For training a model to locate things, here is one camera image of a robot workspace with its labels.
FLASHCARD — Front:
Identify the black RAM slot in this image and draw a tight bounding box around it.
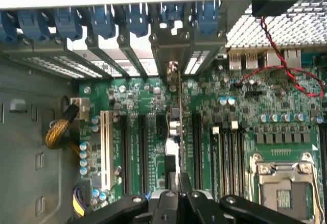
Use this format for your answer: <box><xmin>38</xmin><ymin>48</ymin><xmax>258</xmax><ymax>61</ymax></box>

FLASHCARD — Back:
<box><xmin>212</xmin><ymin>126</ymin><xmax>222</xmax><ymax>201</ymax></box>
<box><xmin>221</xmin><ymin>127</ymin><xmax>230</xmax><ymax>197</ymax></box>
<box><xmin>239</xmin><ymin>127</ymin><xmax>247</xmax><ymax>198</ymax></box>
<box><xmin>318</xmin><ymin>123</ymin><xmax>327</xmax><ymax>202</ymax></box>
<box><xmin>230</xmin><ymin>120</ymin><xmax>239</xmax><ymax>198</ymax></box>

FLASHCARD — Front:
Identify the long black expansion slot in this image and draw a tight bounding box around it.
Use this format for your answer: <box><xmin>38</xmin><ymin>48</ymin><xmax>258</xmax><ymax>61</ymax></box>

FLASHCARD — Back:
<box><xmin>138</xmin><ymin>114</ymin><xmax>149</xmax><ymax>194</ymax></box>
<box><xmin>193</xmin><ymin>111</ymin><xmax>203</xmax><ymax>191</ymax></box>
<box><xmin>122</xmin><ymin>114</ymin><xmax>131</xmax><ymax>195</ymax></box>

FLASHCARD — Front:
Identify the white expansion slot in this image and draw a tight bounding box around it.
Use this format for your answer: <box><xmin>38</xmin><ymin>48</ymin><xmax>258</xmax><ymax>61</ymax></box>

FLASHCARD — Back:
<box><xmin>100</xmin><ymin>110</ymin><xmax>114</xmax><ymax>191</ymax></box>

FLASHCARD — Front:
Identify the short black expansion slot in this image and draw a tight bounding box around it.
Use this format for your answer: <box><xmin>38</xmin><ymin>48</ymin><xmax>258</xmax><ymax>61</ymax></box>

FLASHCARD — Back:
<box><xmin>156</xmin><ymin>113</ymin><xmax>167</xmax><ymax>138</ymax></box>

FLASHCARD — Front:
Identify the silver CPU socket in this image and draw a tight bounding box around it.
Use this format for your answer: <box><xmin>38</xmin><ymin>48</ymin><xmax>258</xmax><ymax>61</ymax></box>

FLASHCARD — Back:
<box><xmin>248</xmin><ymin>152</ymin><xmax>325</xmax><ymax>224</ymax></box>

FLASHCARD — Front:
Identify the green motherboard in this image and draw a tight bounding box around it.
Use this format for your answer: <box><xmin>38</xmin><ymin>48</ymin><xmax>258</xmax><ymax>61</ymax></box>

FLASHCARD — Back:
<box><xmin>76</xmin><ymin>52</ymin><xmax>327</xmax><ymax>224</ymax></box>

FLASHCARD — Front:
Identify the white power connector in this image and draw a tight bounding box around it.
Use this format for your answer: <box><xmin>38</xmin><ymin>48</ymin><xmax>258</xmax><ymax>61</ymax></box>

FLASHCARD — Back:
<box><xmin>70</xmin><ymin>97</ymin><xmax>90</xmax><ymax>120</ymax></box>

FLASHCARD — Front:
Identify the open grey PC case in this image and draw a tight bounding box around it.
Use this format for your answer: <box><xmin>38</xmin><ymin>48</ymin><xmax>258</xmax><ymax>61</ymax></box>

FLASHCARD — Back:
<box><xmin>0</xmin><ymin>0</ymin><xmax>327</xmax><ymax>224</ymax></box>

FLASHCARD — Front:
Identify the blue card retention clip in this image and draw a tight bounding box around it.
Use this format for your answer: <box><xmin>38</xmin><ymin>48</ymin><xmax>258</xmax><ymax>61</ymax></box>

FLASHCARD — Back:
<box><xmin>89</xmin><ymin>4</ymin><xmax>116</xmax><ymax>40</ymax></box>
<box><xmin>160</xmin><ymin>2</ymin><xmax>185</xmax><ymax>30</ymax></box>
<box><xmin>196</xmin><ymin>1</ymin><xmax>221</xmax><ymax>36</ymax></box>
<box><xmin>0</xmin><ymin>11</ymin><xmax>18</xmax><ymax>42</ymax></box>
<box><xmin>125</xmin><ymin>3</ymin><xmax>149</xmax><ymax>38</ymax></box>
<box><xmin>17</xmin><ymin>9</ymin><xmax>51</xmax><ymax>41</ymax></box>
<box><xmin>53</xmin><ymin>6</ymin><xmax>83</xmax><ymax>41</ymax></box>

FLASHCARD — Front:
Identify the purple yellow wire bundle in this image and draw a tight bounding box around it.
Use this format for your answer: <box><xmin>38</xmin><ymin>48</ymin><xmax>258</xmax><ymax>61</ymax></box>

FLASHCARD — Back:
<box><xmin>72</xmin><ymin>187</ymin><xmax>87</xmax><ymax>217</ymax></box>

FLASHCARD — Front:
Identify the yellow black braided power cable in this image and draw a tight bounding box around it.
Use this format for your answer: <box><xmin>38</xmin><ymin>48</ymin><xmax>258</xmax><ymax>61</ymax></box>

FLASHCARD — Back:
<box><xmin>45</xmin><ymin>104</ymin><xmax>80</xmax><ymax>156</ymax></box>

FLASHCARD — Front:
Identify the red black twisted wire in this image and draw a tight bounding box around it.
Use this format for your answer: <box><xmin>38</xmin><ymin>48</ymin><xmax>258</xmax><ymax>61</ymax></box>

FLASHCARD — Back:
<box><xmin>234</xmin><ymin>16</ymin><xmax>325</xmax><ymax>98</ymax></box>

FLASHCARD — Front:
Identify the black intrusion switch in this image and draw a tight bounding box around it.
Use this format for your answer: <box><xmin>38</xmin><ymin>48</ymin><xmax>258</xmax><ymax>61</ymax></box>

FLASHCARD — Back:
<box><xmin>251</xmin><ymin>0</ymin><xmax>298</xmax><ymax>18</ymax></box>

